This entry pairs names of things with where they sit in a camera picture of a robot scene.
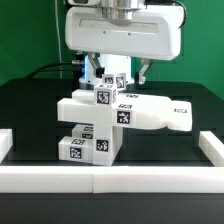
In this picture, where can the white tagged cube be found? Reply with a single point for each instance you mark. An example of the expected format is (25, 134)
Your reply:
(105, 94)

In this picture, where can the white block left edge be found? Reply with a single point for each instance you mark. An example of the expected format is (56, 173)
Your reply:
(6, 142)

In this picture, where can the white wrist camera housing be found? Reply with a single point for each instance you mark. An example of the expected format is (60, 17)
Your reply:
(85, 3)

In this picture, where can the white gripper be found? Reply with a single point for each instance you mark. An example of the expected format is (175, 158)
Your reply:
(152, 33)

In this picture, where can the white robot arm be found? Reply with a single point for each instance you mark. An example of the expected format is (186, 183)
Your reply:
(121, 10)

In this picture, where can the white chair back frame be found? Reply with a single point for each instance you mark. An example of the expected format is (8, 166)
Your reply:
(138, 111)

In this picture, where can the white front rail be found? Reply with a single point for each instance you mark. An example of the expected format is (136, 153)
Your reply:
(86, 179)

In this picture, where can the white obstacle wall bar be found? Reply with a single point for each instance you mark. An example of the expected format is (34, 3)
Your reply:
(212, 147)

